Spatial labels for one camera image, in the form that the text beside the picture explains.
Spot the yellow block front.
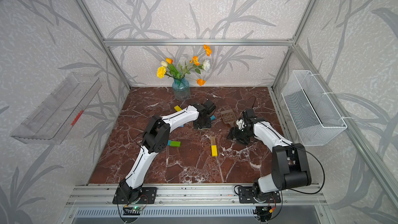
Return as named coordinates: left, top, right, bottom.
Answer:
left=211, top=145, right=218, bottom=157

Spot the yellow block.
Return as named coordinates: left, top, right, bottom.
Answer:
left=211, top=145, right=218, bottom=157
left=174, top=105, right=182, bottom=112

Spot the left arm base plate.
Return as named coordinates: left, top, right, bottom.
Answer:
left=112, top=187, right=157, bottom=205

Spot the blue glass vase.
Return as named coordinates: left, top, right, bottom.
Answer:
left=172, top=78, right=191, bottom=101

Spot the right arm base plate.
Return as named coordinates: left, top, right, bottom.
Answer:
left=234, top=185, right=282, bottom=205

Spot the circuit board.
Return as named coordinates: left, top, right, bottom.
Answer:
left=254, top=206, right=274, bottom=219
left=122, top=204, right=147, bottom=216

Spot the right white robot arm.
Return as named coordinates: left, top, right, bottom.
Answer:
left=227, top=118, right=312, bottom=194

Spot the tan wooden block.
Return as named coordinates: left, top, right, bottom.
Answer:
left=210, top=136, right=216, bottom=146

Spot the artificial flower bouquet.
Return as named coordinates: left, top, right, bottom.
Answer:
left=156, top=45, right=212, bottom=86

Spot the green block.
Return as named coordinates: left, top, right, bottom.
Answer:
left=169, top=141, right=181, bottom=147

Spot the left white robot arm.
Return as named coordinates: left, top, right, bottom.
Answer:
left=119, top=100, right=216, bottom=199

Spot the clear plastic wall shelf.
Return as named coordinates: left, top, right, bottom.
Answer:
left=10, top=73, right=102, bottom=145

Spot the white wire mesh basket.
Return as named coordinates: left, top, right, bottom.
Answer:
left=282, top=70, right=347, bottom=146

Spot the yellow block near vase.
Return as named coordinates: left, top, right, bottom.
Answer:
left=174, top=105, right=182, bottom=112

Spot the left circuit board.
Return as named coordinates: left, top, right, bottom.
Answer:
left=122, top=204, right=147, bottom=216

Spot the right circuit board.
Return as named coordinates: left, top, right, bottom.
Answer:
left=254, top=206, right=274, bottom=219

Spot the brown slotted wooden tray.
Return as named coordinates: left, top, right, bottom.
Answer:
left=220, top=109, right=237, bottom=128

